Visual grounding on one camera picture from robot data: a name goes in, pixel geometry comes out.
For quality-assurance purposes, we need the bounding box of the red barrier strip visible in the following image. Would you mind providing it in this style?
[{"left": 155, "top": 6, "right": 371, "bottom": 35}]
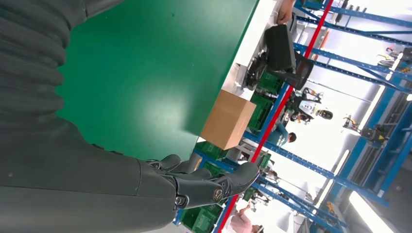
[{"left": 213, "top": 0, "right": 335, "bottom": 233}]

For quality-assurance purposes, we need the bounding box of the person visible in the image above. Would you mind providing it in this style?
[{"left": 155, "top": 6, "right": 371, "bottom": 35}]
[
  {"left": 230, "top": 204, "right": 264, "bottom": 233},
  {"left": 266, "top": 123, "right": 297, "bottom": 148}
]

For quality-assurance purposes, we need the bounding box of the ceiling light strip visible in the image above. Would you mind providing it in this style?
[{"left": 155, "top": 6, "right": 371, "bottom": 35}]
[
  {"left": 358, "top": 84, "right": 386, "bottom": 130},
  {"left": 348, "top": 191, "right": 396, "bottom": 233},
  {"left": 315, "top": 149, "right": 350, "bottom": 208}
]

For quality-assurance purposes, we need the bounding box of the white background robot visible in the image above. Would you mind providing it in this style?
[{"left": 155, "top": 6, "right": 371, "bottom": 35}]
[{"left": 285, "top": 87, "right": 334, "bottom": 125}]

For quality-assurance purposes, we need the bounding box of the blue metal rack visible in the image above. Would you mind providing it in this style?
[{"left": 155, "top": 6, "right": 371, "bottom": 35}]
[{"left": 172, "top": 0, "right": 412, "bottom": 233}]

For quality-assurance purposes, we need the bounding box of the black device on rack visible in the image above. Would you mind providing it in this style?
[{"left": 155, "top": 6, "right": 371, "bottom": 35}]
[{"left": 342, "top": 115, "right": 389, "bottom": 143}]

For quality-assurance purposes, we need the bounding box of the black controller device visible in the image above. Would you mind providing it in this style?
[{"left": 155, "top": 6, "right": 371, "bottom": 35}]
[{"left": 244, "top": 52, "right": 268, "bottom": 91}]

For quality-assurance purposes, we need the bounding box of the green plastic crate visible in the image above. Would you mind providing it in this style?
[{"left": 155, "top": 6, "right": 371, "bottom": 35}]
[
  {"left": 247, "top": 93, "right": 274, "bottom": 133},
  {"left": 179, "top": 203, "right": 223, "bottom": 233},
  {"left": 194, "top": 141, "right": 230, "bottom": 161},
  {"left": 257, "top": 71, "right": 285, "bottom": 96}
]

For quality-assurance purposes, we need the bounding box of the black bag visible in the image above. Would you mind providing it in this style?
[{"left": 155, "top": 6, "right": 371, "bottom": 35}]
[{"left": 264, "top": 24, "right": 297, "bottom": 73}]

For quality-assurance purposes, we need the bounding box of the brown cardboard box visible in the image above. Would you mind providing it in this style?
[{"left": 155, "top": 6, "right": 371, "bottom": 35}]
[{"left": 200, "top": 89, "right": 257, "bottom": 151}]

